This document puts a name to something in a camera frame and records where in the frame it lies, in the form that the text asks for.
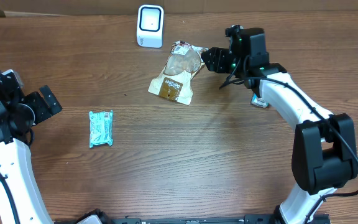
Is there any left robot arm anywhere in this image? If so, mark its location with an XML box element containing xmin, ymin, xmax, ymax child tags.
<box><xmin>0</xmin><ymin>70</ymin><xmax>62</xmax><ymax>223</ymax></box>

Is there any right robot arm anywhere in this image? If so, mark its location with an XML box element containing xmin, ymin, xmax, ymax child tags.
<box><xmin>201</xmin><ymin>25</ymin><xmax>358</xmax><ymax>223</ymax></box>

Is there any white barcode scanner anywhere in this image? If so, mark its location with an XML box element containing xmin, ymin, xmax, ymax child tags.
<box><xmin>136</xmin><ymin>4</ymin><xmax>165</xmax><ymax>49</ymax></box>

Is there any cardboard backboard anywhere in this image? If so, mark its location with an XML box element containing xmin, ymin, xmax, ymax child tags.
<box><xmin>0</xmin><ymin>0</ymin><xmax>358</xmax><ymax>17</ymax></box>

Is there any teal tissue pack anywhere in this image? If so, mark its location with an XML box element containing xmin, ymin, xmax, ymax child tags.
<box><xmin>250</xmin><ymin>93</ymin><xmax>269</xmax><ymax>108</ymax></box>

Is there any beige snack bag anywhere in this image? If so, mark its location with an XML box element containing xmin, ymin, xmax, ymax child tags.
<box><xmin>148</xmin><ymin>40</ymin><xmax>208</xmax><ymax>105</ymax></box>

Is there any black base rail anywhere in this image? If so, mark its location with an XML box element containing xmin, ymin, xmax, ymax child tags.
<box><xmin>54</xmin><ymin>208</ymin><xmax>332</xmax><ymax>224</ymax></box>

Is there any teal wipes packet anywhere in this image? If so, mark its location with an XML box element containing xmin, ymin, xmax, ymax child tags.
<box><xmin>89</xmin><ymin>110</ymin><xmax>114</xmax><ymax>148</ymax></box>

